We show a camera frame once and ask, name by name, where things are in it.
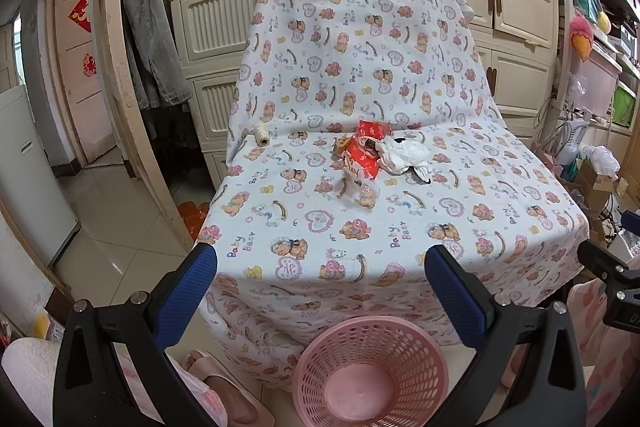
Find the bear print cloth cover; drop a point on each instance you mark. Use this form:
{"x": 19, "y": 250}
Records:
{"x": 296, "y": 257}

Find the pink slipper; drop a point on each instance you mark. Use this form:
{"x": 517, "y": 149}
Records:
{"x": 242, "y": 407}

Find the orange plastic bag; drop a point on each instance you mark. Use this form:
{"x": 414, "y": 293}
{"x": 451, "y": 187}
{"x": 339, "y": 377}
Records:
{"x": 193, "y": 216}

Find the white plastic bag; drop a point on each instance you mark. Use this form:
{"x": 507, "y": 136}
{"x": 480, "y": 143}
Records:
{"x": 602, "y": 160}

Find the pink plush toy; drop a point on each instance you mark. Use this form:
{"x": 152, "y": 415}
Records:
{"x": 581, "y": 36}

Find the cream thread spool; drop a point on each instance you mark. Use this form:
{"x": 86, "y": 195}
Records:
{"x": 261, "y": 135}

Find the cardboard boxes pile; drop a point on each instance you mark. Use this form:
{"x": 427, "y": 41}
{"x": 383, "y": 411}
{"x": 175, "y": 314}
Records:
{"x": 598, "y": 188}

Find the white refrigerator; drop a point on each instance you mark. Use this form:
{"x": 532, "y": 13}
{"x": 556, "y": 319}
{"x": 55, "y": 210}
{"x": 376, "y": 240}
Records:
{"x": 28, "y": 186}

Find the red snack wrapper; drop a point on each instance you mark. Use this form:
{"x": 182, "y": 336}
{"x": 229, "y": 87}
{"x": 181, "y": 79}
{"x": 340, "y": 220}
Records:
{"x": 360, "y": 154}

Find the grey hanging garment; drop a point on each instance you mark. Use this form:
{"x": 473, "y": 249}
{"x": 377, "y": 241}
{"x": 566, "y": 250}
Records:
{"x": 155, "y": 68}

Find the clear plastic wrapper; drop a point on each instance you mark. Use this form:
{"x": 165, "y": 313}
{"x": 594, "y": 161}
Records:
{"x": 361, "y": 192}

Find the pink patterned pajama leg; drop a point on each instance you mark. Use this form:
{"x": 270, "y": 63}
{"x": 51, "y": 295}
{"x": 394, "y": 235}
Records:
{"x": 613, "y": 354}

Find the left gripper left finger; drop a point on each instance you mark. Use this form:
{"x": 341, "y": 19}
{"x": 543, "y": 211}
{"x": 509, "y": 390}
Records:
{"x": 175, "y": 299}

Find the white tissue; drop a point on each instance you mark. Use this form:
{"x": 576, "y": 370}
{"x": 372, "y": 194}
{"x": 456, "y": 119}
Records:
{"x": 398, "y": 156}

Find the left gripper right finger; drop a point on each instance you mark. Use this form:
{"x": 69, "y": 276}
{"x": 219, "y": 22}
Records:
{"x": 465, "y": 300}

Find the pink plastic waste basket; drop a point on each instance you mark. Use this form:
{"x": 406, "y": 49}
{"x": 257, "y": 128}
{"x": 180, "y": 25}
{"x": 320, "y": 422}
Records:
{"x": 370, "y": 371}

